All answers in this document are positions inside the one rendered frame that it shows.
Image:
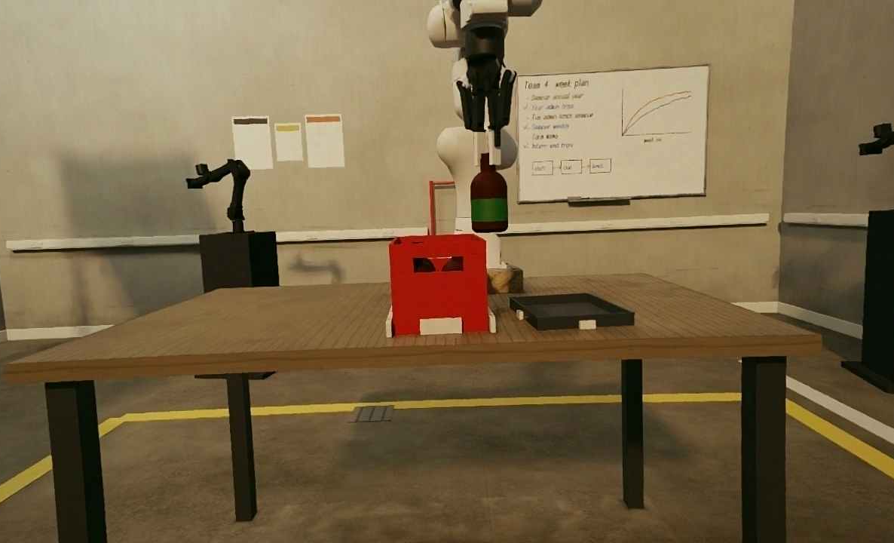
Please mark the red divided crate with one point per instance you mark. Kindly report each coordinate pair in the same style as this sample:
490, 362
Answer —
438, 294

